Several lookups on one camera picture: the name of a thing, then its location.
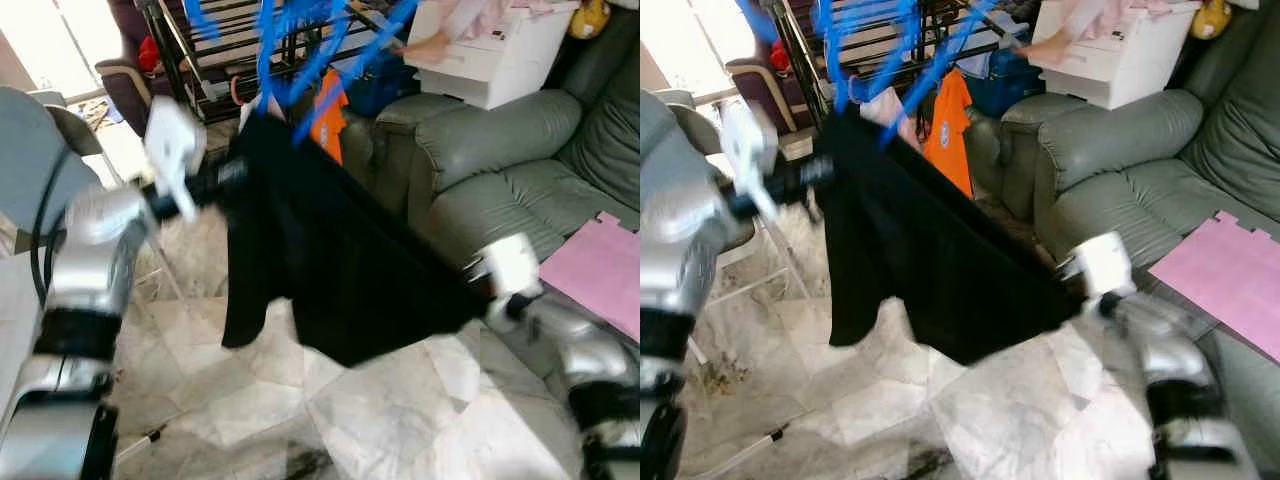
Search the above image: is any black shirt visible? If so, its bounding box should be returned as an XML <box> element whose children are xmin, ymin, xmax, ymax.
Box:
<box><xmin>812</xmin><ymin>105</ymin><xmax>1091</xmax><ymax>367</ymax></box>
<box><xmin>220</xmin><ymin>108</ymin><xmax>498</xmax><ymax>369</ymax></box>

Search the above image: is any person's hand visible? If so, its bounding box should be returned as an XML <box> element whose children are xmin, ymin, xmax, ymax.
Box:
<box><xmin>395</xmin><ymin>30</ymin><xmax>457</xmax><ymax>67</ymax></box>
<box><xmin>1020</xmin><ymin>28</ymin><xmax>1079</xmax><ymax>67</ymax></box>

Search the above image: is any purple armchair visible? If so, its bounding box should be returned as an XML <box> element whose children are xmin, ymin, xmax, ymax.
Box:
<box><xmin>95</xmin><ymin>0</ymin><xmax>179</xmax><ymax>138</ymax></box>
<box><xmin>725</xmin><ymin>0</ymin><xmax>801</xmax><ymax>136</ymax></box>

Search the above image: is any orange shirt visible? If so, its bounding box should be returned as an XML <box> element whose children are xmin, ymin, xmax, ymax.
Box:
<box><xmin>307</xmin><ymin>70</ymin><xmax>350</xmax><ymax>167</ymax></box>
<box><xmin>922</xmin><ymin>68</ymin><xmax>976</xmax><ymax>199</ymax></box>

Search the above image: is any black drying rack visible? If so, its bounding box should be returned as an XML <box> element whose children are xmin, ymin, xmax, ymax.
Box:
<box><xmin>775</xmin><ymin>0</ymin><xmax>1031</xmax><ymax>126</ymax></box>
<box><xmin>140</xmin><ymin>0</ymin><xmax>426</xmax><ymax>126</ymax></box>

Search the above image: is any dark blue garment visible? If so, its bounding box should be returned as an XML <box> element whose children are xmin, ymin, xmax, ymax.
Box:
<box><xmin>350</xmin><ymin>55</ymin><xmax>421</xmax><ymax>119</ymax></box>
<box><xmin>968</xmin><ymin>45</ymin><xmax>1041</xmax><ymax>119</ymax></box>

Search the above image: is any pink foam mat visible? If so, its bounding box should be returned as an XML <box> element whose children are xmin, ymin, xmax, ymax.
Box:
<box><xmin>1148</xmin><ymin>210</ymin><xmax>1280</xmax><ymax>363</ymax></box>
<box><xmin>538</xmin><ymin>210</ymin><xmax>641</xmax><ymax>344</ymax></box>

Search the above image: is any yellow toy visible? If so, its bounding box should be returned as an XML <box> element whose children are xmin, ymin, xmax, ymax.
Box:
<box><xmin>1190</xmin><ymin>0</ymin><xmax>1233</xmax><ymax>40</ymax></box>
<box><xmin>570</xmin><ymin>0</ymin><xmax>612</xmax><ymax>40</ymax></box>

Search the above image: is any grey green leather sofa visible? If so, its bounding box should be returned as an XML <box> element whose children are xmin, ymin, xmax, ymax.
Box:
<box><xmin>985</xmin><ymin>5</ymin><xmax>1280</xmax><ymax>479</ymax></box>
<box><xmin>365</xmin><ymin>8</ymin><xmax>641</xmax><ymax>276</ymax></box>

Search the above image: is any white box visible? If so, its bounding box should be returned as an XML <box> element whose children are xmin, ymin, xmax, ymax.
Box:
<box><xmin>1030</xmin><ymin>0</ymin><xmax>1206</xmax><ymax>111</ymax></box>
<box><xmin>405</xmin><ymin>0</ymin><xmax>583</xmax><ymax>111</ymax></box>

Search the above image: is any pink garment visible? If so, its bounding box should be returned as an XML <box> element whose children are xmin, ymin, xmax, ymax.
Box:
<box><xmin>1065</xmin><ymin>0</ymin><xmax>1201</xmax><ymax>41</ymax></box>
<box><xmin>440</xmin><ymin>0</ymin><xmax>566</xmax><ymax>43</ymax></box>

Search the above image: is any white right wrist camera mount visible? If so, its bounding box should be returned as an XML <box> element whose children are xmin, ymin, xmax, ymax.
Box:
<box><xmin>480</xmin><ymin>232</ymin><xmax>547</xmax><ymax>303</ymax></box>
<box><xmin>1065</xmin><ymin>232</ymin><xmax>1136</xmax><ymax>301</ymax></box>

